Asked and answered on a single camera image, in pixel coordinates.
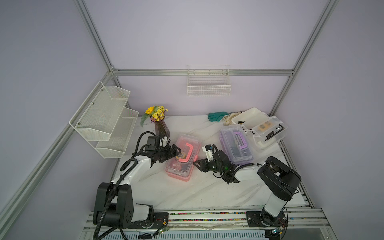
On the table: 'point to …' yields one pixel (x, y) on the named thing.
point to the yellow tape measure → (181, 155)
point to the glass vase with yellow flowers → (156, 114)
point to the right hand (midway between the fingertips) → (196, 163)
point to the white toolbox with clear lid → (266, 130)
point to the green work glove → (216, 116)
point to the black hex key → (274, 133)
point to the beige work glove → (228, 118)
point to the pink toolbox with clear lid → (180, 167)
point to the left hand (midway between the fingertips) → (176, 155)
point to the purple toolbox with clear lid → (235, 143)
